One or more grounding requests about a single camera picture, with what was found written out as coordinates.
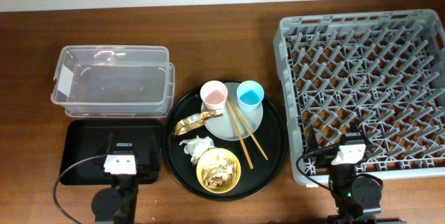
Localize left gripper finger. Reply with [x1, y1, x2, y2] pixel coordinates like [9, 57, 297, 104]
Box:
[95, 132, 114, 155]
[149, 135, 159, 165]

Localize wooden chopstick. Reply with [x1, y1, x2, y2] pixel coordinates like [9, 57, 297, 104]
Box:
[226, 98, 254, 170]
[227, 96, 268, 160]

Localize grey plate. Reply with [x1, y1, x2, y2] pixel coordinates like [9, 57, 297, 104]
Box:
[205, 82, 264, 141]

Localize blue cup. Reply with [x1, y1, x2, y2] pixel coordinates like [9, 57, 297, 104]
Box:
[236, 81, 265, 112]

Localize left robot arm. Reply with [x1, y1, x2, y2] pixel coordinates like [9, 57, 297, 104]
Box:
[91, 134, 161, 223]

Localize gold snack wrapper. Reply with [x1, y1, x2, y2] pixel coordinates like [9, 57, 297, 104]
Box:
[174, 109, 225, 136]

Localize round black tray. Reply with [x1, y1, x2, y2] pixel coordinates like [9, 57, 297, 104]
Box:
[162, 86, 288, 201]

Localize white tissue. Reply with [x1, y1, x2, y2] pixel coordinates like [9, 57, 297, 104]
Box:
[179, 136, 215, 165]

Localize pink cup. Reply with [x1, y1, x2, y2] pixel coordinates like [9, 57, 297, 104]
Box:
[200, 81, 228, 110]

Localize yellow bowl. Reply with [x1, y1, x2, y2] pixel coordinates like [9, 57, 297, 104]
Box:
[196, 148, 241, 194]

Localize grey dishwasher rack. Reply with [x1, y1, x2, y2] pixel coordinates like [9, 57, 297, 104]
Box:
[273, 9, 444, 187]

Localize food scraps with rice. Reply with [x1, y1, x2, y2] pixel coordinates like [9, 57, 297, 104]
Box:
[202, 156, 237, 189]

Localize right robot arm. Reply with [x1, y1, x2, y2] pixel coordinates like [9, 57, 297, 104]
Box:
[303, 125, 383, 224]

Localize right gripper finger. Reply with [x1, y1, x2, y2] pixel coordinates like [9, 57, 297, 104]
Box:
[307, 126, 317, 152]
[349, 123, 372, 147]

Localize clear plastic bin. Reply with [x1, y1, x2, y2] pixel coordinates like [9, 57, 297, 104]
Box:
[51, 45, 175, 118]

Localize black rectangular tray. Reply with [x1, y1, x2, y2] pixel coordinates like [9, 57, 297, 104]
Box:
[60, 119, 162, 172]

